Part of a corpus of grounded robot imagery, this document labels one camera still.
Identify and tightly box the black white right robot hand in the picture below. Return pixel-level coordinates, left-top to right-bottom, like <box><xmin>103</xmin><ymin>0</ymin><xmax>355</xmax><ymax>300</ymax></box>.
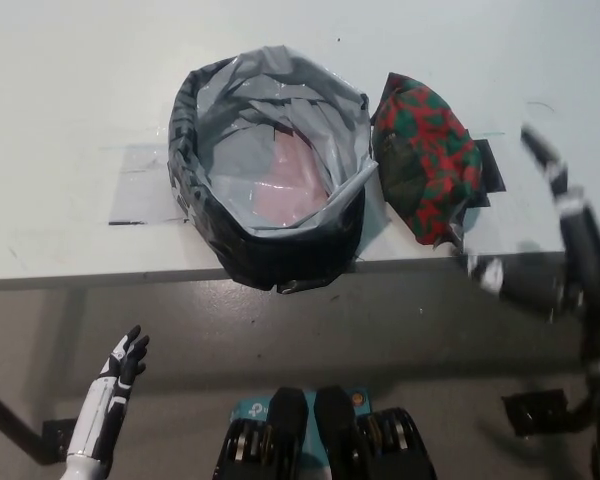
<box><xmin>467</xmin><ymin>123</ymin><xmax>600</xmax><ymax>312</ymax></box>

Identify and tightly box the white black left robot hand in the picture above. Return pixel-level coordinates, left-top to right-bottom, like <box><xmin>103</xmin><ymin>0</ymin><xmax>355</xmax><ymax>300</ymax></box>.
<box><xmin>65</xmin><ymin>324</ymin><xmax>150</xmax><ymax>459</ymax></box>

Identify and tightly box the red green coffee bean bag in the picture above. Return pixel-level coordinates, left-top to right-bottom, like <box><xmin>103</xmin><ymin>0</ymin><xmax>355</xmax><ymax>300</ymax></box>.
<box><xmin>370</xmin><ymin>72</ymin><xmax>484</xmax><ymax>247</ymax></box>

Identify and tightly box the black plastic bag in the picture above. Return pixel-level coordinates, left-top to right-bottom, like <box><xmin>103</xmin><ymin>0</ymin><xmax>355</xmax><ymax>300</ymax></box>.
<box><xmin>165</xmin><ymin>44</ymin><xmax>372</xmax><ymax>296</ymax></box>

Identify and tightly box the black floor marker pad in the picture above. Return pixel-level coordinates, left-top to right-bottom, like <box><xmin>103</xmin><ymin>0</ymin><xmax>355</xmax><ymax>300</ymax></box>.
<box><xmin>41</xmin><ymin>415</ymin><xmax>77</xmax><ymax>459</ymax></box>
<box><xmin>501</xmin><ymin>388</ymin><xmax>572</xmax><ymax>436</ymax></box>

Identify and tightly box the black diagonal table strut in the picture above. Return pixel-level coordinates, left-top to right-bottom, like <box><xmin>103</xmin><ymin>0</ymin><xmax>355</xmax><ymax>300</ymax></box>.
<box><xmin>0</xmin><ymin>379</ymin><xmax>46</xmax><ymax>451</ymax></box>

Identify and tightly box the black square table mat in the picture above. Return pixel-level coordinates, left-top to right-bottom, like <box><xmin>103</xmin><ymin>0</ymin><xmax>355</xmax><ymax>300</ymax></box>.
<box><xmin>449</xmin><ymin>139</ymin><xmax>508</xmax><ymax>236</ymax></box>

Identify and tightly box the clear tape patch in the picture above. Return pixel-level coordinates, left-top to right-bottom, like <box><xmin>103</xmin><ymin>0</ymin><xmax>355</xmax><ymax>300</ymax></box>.
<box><xmin>107</xmin><ymin>144</ymin><xmax>191</xmax><ymax>226</ymax></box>

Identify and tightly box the pink packet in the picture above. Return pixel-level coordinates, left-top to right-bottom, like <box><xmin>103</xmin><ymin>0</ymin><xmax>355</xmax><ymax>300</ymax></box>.
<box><xmin>252</xmin><ymin>139</ymin><xmax>331</xmax><ymax>225</ymax></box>

